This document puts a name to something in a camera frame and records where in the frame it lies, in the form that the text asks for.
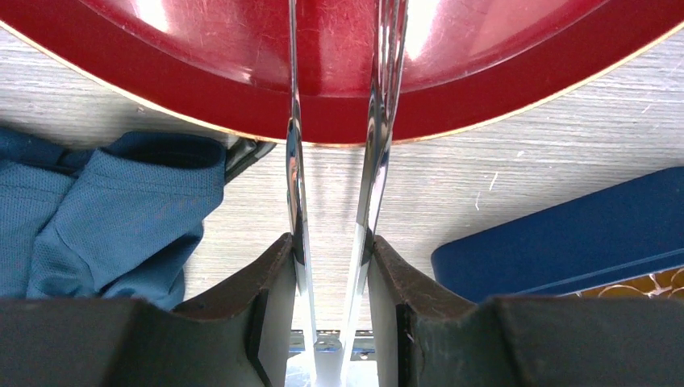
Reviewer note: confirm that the clear plastic metal tongs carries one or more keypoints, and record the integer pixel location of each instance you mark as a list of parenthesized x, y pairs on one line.
[(334, 198)]

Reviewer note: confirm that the blue chocolate tin box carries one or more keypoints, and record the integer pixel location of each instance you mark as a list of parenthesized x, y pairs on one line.
[(626, 231)]

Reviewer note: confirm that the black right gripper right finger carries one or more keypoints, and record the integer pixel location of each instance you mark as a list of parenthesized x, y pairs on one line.
[(426, 335)]

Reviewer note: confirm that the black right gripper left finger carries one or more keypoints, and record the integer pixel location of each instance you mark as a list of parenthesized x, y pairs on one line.
[(237, 333)]

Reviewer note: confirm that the red round tray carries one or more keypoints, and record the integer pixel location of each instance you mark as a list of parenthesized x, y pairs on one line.
[(225, 64)]

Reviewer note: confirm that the dark blue cloth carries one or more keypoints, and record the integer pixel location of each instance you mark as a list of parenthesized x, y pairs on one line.
[(119, 221)]

